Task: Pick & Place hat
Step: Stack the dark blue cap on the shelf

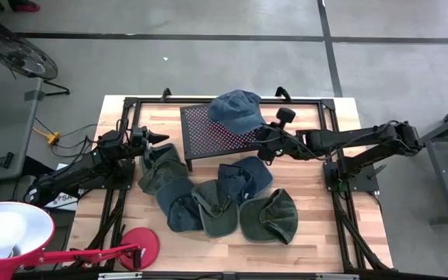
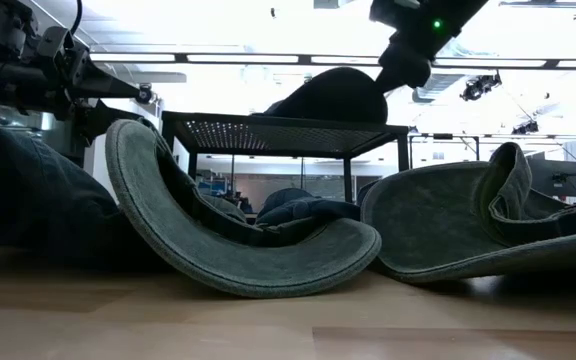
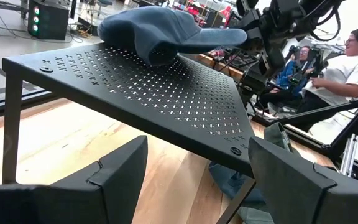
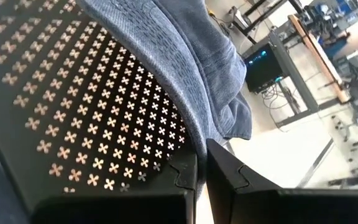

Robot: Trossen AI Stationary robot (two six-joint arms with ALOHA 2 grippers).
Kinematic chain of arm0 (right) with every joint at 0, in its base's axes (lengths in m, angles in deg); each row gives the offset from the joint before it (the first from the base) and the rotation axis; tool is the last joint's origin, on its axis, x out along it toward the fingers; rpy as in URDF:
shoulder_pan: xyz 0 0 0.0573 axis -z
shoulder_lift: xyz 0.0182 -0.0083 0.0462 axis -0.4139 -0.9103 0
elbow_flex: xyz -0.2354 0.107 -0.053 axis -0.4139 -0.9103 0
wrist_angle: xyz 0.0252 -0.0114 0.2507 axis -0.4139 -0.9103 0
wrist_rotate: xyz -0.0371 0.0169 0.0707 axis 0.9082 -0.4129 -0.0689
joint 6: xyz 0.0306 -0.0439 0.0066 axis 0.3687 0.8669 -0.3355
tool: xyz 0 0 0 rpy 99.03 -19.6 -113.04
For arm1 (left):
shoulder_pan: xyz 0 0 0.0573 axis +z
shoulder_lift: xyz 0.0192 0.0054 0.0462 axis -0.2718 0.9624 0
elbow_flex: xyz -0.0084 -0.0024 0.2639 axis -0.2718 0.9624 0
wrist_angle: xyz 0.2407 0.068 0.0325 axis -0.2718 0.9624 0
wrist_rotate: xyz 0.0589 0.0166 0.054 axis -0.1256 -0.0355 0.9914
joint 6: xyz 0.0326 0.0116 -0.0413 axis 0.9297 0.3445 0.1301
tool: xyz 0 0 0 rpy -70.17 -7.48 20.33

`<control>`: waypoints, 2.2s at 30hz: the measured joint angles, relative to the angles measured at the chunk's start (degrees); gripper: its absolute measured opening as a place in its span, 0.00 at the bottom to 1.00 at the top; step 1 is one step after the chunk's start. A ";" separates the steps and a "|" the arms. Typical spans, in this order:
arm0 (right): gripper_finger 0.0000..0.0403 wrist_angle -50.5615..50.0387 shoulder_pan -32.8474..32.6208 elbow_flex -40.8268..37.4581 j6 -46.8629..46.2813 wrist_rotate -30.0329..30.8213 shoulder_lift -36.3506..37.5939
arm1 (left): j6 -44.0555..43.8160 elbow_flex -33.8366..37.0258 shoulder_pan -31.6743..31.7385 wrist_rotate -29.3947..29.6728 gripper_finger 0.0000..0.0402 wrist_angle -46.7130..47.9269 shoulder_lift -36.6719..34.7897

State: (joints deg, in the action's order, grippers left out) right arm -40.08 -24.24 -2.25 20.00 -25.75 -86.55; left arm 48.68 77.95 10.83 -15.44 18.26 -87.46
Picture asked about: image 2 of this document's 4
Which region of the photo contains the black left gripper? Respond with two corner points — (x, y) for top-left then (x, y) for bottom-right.
(22, 42), (144, 146)

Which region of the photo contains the dark faded denim cap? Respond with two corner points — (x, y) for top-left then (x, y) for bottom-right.
(0, 124), (134, 251)

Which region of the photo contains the black track light cluster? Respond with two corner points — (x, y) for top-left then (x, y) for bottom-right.
(511, 119), (540, 136)
(460, 72), (502, 103)

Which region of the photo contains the black perforated metal rack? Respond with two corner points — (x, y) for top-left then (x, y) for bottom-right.
(161, 110), (412, 204)

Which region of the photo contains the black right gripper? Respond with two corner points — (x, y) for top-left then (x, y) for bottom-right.
(375, 32), (434, 94)

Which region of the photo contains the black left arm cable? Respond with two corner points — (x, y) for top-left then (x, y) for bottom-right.
(70, 0), (84, 36)

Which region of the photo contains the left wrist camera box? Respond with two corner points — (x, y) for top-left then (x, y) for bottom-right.
(32, 25), (77, 64)

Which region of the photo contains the dark computer monitor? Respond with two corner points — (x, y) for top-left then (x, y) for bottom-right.
(526, 157), (576, 199)

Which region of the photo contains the long ceiling light strip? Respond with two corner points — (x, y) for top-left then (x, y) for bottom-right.
(90, 52), (576, 70)

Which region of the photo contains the silver ventilation duct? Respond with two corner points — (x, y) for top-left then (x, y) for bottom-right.
(410, 69), (469, 105)

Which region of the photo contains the blue denim cap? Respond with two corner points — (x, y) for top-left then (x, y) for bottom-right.
(256, 187), (364, 229)

